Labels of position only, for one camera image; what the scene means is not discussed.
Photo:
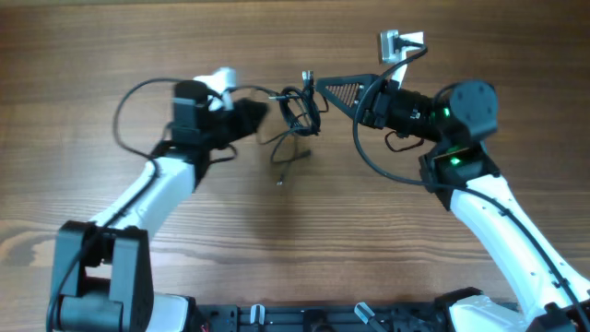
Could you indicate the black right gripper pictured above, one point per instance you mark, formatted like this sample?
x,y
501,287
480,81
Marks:
x,y
380,105

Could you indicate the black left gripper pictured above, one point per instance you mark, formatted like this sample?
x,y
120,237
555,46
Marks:
x,y
249,109

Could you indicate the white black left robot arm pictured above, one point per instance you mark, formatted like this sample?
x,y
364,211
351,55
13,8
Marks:
x,y
102,276

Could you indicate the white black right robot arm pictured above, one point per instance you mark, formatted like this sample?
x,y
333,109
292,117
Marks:
x,y
552,295

